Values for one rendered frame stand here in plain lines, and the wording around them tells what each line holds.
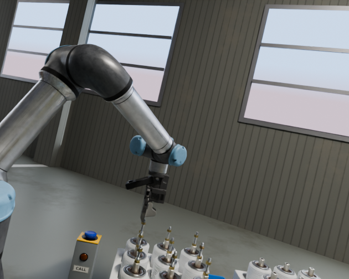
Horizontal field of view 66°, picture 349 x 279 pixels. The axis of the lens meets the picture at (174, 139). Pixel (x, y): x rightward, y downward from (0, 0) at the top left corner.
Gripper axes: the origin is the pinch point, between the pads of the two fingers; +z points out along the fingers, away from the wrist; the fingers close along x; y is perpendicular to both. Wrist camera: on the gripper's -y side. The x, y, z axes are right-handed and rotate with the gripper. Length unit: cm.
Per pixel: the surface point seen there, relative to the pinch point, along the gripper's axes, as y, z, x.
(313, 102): 138, -97, 121
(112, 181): -29, 32, 216
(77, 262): -18.5, 11.1, -21.2
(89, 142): -69, -6, 239
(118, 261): -5.2, 17.3, -3.7
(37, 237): -50, 35, 45
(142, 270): 2.7, 10.0, -22.1
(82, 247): -18.0, 6.0, -21.2
